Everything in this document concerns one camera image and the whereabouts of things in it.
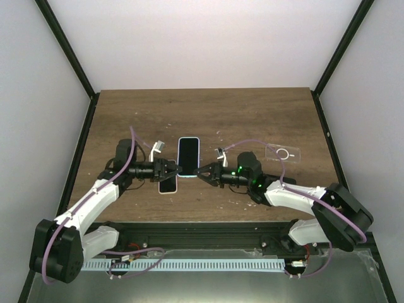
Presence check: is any white phone case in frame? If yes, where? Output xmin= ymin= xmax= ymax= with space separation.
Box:
xmin=157 ymin=159 xmax=179 ymax=195

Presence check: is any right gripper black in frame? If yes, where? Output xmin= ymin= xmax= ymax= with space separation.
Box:
xmin=194 ymin=161 xmax=251 ymax=189

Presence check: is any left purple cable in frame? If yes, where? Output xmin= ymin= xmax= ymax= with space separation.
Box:
xmin=42 ymin=126 xmax=152 ymax=285

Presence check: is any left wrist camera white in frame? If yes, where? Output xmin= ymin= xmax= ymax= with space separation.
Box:
xmin=148 ymin=140 xmax=165 ymax=162

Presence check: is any light blue phone case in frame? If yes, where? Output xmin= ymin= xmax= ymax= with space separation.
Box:
xmin=176 ymin=136 xmax=201 ymax=179

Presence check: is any light blue slotted cable duct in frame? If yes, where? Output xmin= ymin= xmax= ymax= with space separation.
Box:
xmin=82 ymin=259 xmax=285 ymax=273

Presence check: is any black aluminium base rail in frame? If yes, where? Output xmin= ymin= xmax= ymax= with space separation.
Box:
xmin=88 ymin=222 xmax=318 ymax=256

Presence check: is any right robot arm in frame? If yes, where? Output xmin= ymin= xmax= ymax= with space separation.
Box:
xmin=194 ymin=151 xmax=374 ymax=254

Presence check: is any clear magsafe phone case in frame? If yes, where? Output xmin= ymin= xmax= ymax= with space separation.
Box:
xmin=265 ymin=144 xmax=301 ymax=163

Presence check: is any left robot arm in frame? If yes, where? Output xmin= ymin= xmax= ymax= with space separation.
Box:
xmin=29 ymin=139 xmax=182 ymax=285

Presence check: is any black frame post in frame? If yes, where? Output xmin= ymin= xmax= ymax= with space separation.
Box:
xmin=34 ymin=0 xmax=96 ymax=99
xmin=311 ymin=0 xmax=374 ymax=100

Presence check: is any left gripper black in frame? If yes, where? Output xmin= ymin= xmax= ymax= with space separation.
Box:
xmin=129 ymin=158 xmax=182 ymax=182

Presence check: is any right black frame post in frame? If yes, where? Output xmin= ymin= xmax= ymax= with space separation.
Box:
xmin=311 ymin=0 xmax=374 ymax=100

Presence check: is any left black frame post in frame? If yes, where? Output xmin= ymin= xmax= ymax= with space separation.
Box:
xmin=34 ymin=0 xmax=96 ymax=99

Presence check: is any pink phone black screen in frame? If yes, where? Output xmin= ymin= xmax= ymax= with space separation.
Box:
xmin=159 ymin=160 xmax=177 ymax=193

